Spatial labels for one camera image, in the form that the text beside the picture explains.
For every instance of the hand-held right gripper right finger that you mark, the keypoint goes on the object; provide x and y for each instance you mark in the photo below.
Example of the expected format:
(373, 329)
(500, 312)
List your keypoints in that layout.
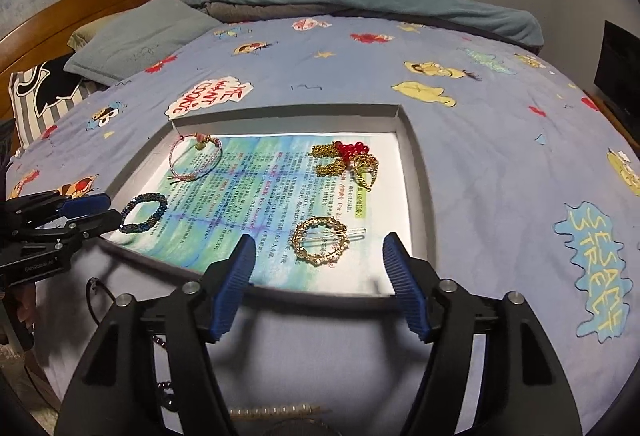
(402, 286)

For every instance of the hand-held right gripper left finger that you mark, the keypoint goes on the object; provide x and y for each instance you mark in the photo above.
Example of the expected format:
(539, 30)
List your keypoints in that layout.
(232, 286)

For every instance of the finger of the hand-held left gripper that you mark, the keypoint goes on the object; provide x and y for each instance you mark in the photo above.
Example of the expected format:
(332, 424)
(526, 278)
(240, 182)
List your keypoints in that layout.
(102, 222)
(87, 205)

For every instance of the shallow grey cardboard box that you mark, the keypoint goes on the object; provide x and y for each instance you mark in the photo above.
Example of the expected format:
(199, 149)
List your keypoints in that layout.
(417, 196)

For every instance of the round gold hair clip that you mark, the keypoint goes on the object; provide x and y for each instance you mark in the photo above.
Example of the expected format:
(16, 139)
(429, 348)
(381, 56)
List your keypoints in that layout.
(300, 246)

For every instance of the printed paper sheet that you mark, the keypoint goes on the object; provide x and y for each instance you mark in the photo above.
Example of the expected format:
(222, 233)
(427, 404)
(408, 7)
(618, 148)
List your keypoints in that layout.
(260, 196)

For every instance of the striped black and white pillow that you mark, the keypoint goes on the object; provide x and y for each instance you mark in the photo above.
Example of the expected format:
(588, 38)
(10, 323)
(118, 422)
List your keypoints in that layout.
(45, 90)

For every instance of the gold filigree ornament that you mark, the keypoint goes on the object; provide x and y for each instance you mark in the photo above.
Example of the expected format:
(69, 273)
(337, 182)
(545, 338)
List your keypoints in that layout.
(367, 165)

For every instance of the pearl bead strand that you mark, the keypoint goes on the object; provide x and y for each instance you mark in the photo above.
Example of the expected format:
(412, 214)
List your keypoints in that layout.
(270, 411)

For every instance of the blue cartoon printed bedsheet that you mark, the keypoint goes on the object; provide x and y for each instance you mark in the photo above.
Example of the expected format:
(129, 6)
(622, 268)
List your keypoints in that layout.
(480, 155)

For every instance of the beige pillow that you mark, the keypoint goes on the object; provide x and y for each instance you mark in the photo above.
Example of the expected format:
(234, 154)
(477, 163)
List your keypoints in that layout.
(87, 33)

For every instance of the grey pillow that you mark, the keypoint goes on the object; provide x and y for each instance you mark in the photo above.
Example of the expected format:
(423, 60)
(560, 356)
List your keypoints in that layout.
(140, 40)

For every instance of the wooden headboard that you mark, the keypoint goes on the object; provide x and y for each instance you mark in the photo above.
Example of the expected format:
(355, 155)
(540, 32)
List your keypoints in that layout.
(75, 0)

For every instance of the teal blanket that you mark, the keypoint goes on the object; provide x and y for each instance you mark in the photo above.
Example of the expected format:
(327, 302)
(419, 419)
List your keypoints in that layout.
(400, 8)

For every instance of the black monitor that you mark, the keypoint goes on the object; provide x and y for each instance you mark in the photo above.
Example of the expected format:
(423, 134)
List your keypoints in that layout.
(617, 65)

